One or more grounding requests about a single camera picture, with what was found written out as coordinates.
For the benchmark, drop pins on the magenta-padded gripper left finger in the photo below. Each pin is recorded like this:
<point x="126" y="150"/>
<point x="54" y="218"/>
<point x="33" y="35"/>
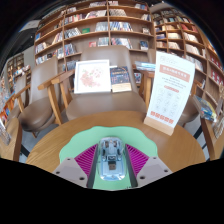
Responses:
<point x="70" y="168"/>

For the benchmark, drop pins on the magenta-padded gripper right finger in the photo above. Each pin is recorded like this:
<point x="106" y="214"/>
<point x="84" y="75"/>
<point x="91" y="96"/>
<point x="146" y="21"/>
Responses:
<point x="152" y="168"/>

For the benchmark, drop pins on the transparent computer mouse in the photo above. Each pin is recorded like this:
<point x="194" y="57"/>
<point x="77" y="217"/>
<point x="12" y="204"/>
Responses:
<point x="111" y="166"/>

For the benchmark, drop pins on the green smiley mouse pad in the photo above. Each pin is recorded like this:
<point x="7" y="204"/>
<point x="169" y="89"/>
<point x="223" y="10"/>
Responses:
<point x="83" y="136"/>

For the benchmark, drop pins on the white sign on wooden stand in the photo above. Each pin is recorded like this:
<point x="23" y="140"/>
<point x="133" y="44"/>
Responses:
<point x="170" y="90"/>

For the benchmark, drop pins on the low book display stand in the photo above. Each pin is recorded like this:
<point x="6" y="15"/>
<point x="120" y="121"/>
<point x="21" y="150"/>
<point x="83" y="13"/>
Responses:
<point x="6" y="103"/>

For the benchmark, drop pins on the white framed floral picture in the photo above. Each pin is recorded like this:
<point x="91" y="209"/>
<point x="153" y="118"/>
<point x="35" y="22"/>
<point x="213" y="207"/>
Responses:
<point x="92" y="76"/>

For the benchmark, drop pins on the dark book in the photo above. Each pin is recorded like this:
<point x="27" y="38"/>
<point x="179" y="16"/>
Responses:
<point x="120" y="78"/>

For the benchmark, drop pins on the teal stacked books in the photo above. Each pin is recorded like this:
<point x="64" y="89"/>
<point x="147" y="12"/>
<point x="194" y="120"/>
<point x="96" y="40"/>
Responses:
<point x="145" y="66"/>

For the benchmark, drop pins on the small distant bookshelf unit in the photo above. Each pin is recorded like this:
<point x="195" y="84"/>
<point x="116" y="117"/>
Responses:
<point x="16" y="68"/>

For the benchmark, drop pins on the curved wooden bookshelf unit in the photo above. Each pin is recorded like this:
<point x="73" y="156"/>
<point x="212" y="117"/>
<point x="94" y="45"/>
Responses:
<point x="186" y="36"/>

